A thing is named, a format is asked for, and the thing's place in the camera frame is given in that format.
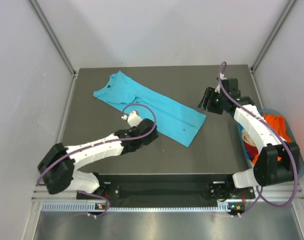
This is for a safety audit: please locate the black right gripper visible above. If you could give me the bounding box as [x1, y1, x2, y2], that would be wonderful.
[197, 87, 227, 115]

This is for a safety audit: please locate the cyan t shirt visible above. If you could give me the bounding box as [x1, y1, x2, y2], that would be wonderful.
[93, 71, 206, 147]

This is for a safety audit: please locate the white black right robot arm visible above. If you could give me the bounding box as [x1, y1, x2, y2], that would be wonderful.
[198, 78, 299, 198]

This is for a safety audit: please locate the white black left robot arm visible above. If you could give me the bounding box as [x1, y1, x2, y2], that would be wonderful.
[38, 118, 158, 198]

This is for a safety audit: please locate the red t shirt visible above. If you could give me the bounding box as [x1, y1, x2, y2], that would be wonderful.
[243, 142, 259, 161]

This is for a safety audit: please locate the orange t shirt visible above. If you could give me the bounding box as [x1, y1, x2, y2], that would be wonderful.
[252, 114, 292, 165]

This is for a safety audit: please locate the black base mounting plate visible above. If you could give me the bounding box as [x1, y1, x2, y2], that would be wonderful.
[76, 173, 255, 208]

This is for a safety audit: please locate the blue laundry basket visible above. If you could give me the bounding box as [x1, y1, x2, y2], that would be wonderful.
[236, 108, 304, 178]

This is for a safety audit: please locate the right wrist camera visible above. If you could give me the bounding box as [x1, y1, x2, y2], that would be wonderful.
[215, 74, 224, 94]

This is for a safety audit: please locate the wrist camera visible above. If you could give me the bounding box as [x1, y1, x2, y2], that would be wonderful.
[215, 74, 224, 94]
[121, 110, 143, 127]

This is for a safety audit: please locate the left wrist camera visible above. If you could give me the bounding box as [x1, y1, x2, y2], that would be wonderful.
[121, 110, 143, 127]

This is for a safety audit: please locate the white slotted cable duct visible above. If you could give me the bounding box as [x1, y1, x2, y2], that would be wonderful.
[42, 202, 244, 213]

